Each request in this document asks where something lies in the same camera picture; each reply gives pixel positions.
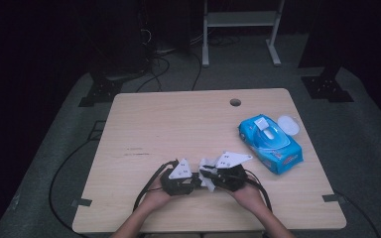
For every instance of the blue wet wipes packet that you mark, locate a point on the blue wet wipes packet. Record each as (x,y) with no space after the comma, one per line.
(271,145)

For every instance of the white oval packet lid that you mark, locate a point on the white oval packet lid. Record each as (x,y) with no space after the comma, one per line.
(289,124)

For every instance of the white metal stand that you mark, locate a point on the white metal stand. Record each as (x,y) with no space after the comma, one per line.
(241,19)

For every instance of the person's right hand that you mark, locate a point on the person's right hand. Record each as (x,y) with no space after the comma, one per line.
(249,196)

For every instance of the grey tape strip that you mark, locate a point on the grey tape strip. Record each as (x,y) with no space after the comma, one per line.
(81,202)
(334,197)

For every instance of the dark equipment tower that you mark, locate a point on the dark equipment tower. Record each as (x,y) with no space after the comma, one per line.
(119,49)

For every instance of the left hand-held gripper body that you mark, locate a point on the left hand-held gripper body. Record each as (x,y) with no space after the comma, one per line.
(178,185)

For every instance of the black stand base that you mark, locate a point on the black stand base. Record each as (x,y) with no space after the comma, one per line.
(102,91)
(325,88)

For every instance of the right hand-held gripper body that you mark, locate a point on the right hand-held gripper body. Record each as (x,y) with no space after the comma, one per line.
(233,178)

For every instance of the person's left hand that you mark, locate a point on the person's left hand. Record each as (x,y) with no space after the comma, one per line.
(158,196)

